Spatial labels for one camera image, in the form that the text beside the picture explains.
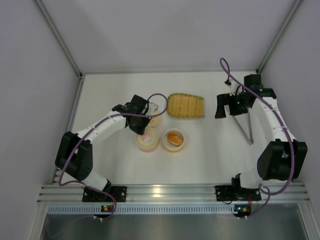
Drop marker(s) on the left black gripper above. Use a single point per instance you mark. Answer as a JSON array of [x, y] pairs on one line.
[[137, 125]]

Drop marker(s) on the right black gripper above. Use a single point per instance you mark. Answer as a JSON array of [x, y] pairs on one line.
[[222, 106]]

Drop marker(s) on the cream lid orange handle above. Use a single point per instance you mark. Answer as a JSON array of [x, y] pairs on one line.
[[155, 121]]

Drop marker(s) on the cream lid pink handle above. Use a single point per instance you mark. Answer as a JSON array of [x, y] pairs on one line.
[[148, 139]]

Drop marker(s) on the pink lunch box bowl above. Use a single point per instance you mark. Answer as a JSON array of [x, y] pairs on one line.
[[148, 149]]

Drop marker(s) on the orange lunch box bowl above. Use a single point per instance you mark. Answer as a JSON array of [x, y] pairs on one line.
[[169, 147]]

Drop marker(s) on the sesame bun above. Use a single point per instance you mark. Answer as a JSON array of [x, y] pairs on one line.
[[175, 139]]

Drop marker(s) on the metal tongs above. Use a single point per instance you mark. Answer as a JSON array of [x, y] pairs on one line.
[[244, 124]]

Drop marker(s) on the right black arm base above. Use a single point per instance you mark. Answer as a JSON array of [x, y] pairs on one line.
[[235, 192]]

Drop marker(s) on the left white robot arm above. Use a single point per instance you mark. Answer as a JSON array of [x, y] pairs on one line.
[[75, 154]]

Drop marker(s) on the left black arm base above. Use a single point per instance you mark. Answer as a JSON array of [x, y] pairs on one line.
[[119, 193]]

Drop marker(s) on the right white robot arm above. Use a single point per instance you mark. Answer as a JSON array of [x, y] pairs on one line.
[[283, 156]]

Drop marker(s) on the bamboo woven tray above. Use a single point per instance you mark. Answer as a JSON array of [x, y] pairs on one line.
[[185, 106]]

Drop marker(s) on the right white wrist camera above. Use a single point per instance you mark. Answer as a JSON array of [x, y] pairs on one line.
[[234, 88]]

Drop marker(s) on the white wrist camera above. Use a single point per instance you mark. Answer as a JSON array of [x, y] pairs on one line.
[[152, 109], [234, 88]]

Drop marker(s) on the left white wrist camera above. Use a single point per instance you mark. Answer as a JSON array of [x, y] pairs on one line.
[[152, 109]]

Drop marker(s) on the aluminium mounting rail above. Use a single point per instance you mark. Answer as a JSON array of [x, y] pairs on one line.
[[140, 193]]

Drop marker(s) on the slotted cable duct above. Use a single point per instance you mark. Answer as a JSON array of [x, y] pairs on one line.
[[139, 209]]

